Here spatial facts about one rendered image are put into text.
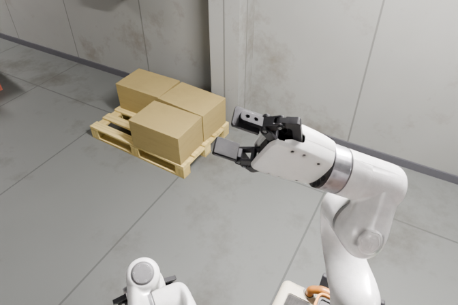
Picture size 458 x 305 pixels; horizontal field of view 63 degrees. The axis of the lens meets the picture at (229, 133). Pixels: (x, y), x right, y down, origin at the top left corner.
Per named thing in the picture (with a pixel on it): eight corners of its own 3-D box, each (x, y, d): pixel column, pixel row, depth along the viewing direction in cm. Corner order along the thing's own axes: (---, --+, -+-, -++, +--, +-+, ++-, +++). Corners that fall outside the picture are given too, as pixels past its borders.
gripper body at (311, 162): (313, 158, 64) (252, 138, 62) (347, 131, 56) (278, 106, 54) (309, 199, 60) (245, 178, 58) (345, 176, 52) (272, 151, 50)
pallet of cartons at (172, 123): (230, 131, 387) (230, 94, 360) (187, 180, 332) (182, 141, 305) (141, 100, 432) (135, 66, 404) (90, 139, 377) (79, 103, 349)
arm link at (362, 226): (356, 235, 67) (381, 270, 57) (302, 219, 65) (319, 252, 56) (396, 161, 63) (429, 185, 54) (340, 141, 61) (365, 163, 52)
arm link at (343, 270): (339, 331, 62) (340, 220, 56) (316, 278, 75) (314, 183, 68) (389, 324, 63) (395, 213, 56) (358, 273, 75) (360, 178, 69)
